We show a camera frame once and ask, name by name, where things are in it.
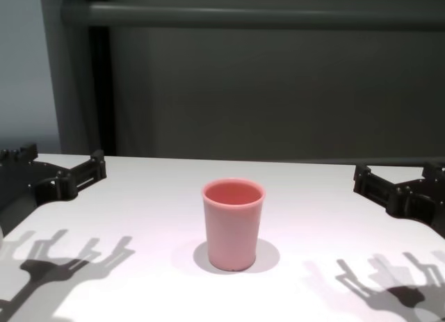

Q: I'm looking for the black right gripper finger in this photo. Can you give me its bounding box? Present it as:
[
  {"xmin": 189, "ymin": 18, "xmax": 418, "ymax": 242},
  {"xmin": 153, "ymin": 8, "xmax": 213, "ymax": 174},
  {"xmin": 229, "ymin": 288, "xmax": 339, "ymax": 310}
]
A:
[
  {"xmin": 421, "ymin": 161, "xmax": 445, "ymax": 190},
  {"xmin": 353, "ymin": 163, "xmax": 401, "ymax": 215}
]

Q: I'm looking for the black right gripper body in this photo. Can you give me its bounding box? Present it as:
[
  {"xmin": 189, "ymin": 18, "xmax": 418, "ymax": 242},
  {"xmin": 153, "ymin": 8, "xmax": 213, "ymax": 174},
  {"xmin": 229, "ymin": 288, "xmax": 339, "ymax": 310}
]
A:
[{"xmin": 385, "ymin": 177, "xmax": 445, "ymax": 239}]

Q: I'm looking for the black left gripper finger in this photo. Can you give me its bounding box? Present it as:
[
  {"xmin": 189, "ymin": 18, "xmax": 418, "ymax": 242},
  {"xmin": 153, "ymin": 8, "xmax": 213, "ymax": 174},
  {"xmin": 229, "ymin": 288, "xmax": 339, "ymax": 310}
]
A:
[
  {"xmin": 0, "ymin": 143, "xmax": 38, "ymax": 177},
  {"xmin": 54, "ymin": 149, "xmax": 107, "ymax": 202}
]

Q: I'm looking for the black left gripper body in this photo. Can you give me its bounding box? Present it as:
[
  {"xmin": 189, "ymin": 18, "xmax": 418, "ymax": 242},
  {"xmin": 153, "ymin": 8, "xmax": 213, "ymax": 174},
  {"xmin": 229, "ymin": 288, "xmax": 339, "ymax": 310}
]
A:
[{"xmin": 0, "ymin": 159, "xmax": 63, "ymax": 230}]

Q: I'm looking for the pink plastic cup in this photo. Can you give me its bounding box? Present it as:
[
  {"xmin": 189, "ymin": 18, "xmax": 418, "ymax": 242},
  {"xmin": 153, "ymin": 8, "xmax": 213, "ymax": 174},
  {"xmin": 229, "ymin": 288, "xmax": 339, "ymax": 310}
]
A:
[{"xmin": 201, "ymin": 177, "xmax": 268, "ymax": 271}]

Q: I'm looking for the dark low horizontal rail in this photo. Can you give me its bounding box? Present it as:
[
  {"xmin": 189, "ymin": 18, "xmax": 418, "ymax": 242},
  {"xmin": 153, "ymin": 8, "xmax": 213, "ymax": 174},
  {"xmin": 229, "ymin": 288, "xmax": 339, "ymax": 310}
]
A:
[{"xmin": 305, "ymin": 156, "xmax": 445, "ymax": 166}]

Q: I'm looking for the grey horizontal rail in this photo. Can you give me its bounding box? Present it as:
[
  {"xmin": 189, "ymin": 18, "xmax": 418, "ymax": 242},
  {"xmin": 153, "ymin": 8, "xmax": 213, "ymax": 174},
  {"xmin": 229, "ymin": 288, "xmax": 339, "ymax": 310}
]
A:
[{"xmin": 61, "ymin": 1, "xmax": 445, "ymax": 28}]

